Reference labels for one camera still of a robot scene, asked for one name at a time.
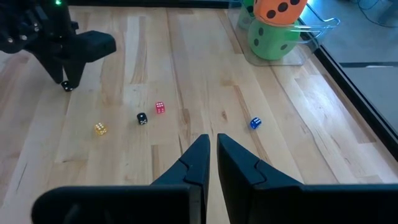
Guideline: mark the small black die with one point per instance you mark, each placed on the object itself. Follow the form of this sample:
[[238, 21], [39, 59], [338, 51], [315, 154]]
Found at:
[[66, 86], [142, 118]]

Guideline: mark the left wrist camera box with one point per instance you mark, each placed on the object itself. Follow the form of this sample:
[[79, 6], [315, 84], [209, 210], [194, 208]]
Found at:
[[93, 45]]

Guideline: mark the large green foam die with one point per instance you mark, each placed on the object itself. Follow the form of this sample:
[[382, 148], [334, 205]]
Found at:
[[273, 40]]

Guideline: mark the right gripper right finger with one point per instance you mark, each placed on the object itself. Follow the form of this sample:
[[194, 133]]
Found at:
[[248, 186]]

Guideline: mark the clear plastic bin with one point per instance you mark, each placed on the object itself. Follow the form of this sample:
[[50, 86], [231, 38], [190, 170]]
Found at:
[[311, 40]]

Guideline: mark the small red die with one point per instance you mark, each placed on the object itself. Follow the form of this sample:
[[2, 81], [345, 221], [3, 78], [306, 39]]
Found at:
[[160, 107]]

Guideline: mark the small blue die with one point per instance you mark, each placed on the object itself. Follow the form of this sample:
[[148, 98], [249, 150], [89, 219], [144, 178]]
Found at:
[[255, 123]]

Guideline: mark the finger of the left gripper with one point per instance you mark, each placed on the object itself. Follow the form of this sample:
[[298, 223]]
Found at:
[[74, 73], [53, 68]]

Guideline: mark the large orange foam die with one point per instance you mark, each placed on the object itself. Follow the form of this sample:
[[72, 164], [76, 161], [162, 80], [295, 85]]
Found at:
[[280, 11]]

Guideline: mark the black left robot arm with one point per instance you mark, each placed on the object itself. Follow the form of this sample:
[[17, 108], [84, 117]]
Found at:
[[18, 9]]

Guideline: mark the small yellow die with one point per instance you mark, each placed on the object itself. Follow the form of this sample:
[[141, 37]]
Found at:
[[100, 128]]

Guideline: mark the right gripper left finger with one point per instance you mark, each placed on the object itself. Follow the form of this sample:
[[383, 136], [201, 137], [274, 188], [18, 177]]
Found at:
[[174, 193]]

